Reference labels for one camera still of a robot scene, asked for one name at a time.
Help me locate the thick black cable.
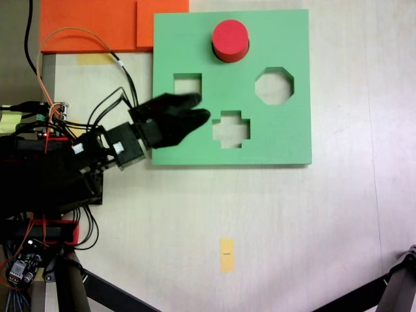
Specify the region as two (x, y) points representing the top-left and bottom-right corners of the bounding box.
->
(23, 0), (39, 76)

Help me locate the yellow sticky note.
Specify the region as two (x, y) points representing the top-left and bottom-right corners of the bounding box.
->
(0, 110), (21, 134)

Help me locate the small raised orange block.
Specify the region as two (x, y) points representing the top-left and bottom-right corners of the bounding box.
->
(136, 0), (190, 51)

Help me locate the green shape-sorter board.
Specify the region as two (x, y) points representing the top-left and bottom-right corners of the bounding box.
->
(150, 8), (313, 168)

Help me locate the thin black twin wire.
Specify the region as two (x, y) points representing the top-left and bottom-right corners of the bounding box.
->
(110, 51), (141, 110)

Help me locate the black wire loop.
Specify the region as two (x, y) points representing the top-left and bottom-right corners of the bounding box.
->
(73, 205), (100, 251)

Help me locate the yellow tape marker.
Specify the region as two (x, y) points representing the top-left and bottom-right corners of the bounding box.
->
(220, 237), (236, 274)

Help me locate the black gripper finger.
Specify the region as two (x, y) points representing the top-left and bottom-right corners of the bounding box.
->
(151, 108), (212, 150)
(142, 92), (202, 115)

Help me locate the large flat orange block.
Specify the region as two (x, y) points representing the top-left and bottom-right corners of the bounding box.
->
(39, 0), (138, 54)

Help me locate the red base clamp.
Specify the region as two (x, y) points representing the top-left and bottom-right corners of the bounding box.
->
(29, 218), (81, 246)

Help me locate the thin orange wire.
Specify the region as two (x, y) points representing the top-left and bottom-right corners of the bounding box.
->
(36, 27), (114, 113)

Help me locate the black tripod leg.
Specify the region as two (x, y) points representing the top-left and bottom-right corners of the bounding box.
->
(54, 255), (165, 312)
(311, 244), (416, 312)

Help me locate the yellow tape strip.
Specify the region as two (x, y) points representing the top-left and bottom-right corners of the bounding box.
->
(77, 53), (115, 65)

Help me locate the black circuit board with capacitors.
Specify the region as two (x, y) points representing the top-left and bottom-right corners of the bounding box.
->
(5, 238), (44, 289)

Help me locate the circuit board with orange wires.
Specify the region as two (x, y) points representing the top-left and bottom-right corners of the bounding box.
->
(34, 101), (71, 131)

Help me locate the red cylinder block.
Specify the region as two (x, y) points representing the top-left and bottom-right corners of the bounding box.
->
(211, 19), (250, 64)

